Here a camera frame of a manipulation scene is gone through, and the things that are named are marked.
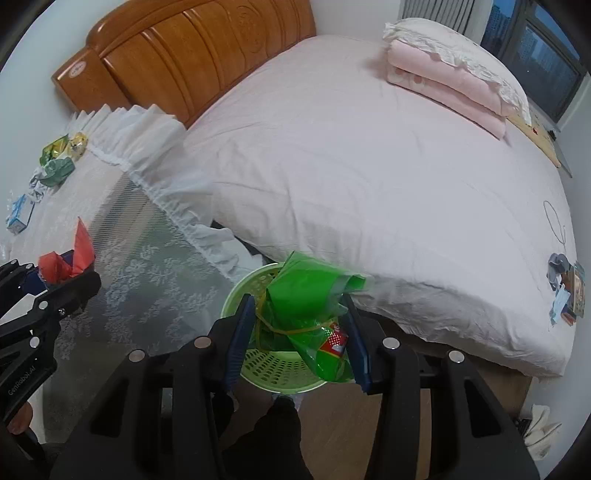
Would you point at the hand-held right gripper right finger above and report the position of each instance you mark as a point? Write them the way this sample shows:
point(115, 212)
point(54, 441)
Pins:
point(355, 341)

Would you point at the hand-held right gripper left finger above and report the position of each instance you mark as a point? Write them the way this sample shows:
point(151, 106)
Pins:
point(242, 337)

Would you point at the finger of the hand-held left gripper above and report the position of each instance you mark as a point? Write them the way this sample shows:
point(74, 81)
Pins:
point(74, 290)
point(32, 279)

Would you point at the red wrapper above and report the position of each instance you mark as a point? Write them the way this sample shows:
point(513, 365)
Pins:
point(81, 249)

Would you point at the green plastic basket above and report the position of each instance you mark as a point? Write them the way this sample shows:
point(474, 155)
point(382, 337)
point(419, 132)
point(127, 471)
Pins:
point(272, 369)

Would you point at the green plastic snack bag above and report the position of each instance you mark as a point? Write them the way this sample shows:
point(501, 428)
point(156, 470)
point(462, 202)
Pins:
point(304, 295)

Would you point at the person's left hand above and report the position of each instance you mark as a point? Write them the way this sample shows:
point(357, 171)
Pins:
point(19, 417)

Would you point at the blue white carton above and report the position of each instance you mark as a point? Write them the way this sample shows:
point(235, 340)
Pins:
point(19, 217)

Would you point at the white crumpled paper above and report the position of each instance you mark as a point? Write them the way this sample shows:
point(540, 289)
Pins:
point(37, 187)

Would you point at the lace covered nightstand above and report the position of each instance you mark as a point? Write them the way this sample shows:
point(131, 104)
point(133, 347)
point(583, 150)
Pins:
point(147, 221)

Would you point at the green crumpled wrapper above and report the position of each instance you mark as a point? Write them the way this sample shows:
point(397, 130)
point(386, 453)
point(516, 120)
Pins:
point(59, 170)

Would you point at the white cloth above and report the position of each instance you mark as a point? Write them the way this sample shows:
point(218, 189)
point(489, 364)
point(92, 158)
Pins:
point(542, 429)

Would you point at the wooden headboard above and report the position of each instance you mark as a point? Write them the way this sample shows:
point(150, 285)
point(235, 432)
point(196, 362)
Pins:
point(184, 50)

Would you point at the yellow mat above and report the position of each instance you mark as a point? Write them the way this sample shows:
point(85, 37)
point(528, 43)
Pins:
point(535, 134)

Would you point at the pink folded blanket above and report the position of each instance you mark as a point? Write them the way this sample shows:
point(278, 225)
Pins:
point(452, 83)

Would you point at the white ruffled pillow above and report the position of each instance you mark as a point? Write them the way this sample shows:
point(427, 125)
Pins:
point(443, 39)

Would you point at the white radiator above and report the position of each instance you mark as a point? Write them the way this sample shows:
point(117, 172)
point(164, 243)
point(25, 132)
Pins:
point(438, 14)

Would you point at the window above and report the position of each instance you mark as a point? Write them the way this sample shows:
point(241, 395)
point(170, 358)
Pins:
point(540, 50)

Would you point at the wooden bed frame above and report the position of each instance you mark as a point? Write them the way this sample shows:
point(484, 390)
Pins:
point(503, 387)

